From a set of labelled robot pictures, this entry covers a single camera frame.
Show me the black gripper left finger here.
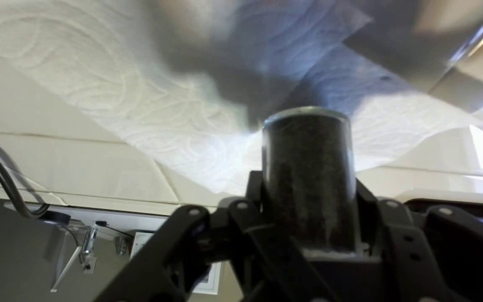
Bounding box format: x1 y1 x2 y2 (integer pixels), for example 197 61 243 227
92 170 331 302

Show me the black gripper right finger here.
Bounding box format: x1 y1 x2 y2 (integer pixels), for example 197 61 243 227
353 180 483 302

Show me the white paper label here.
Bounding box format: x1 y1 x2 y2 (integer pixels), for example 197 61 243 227
130 229 224 298

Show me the grey metal box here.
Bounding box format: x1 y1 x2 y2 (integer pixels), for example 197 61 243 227
0 195 88 302

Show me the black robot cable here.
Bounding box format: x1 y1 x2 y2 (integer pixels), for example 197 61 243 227
0 123 50 222

